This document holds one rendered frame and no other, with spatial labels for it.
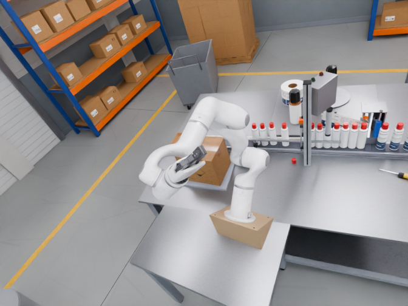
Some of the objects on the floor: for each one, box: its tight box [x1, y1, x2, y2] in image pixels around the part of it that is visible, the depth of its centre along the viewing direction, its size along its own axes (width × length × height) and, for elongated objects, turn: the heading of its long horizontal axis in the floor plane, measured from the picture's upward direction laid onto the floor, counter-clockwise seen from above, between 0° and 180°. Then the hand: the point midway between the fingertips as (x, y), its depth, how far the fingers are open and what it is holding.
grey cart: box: [166, 39, 219, 110], centre depth 422 cm, size 89×63×96 cm
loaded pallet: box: [177, 0, 259, 66], centre depth 505 cm, size 120×83×139 cm
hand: (200, 152), depth 79 cm, fingers closed
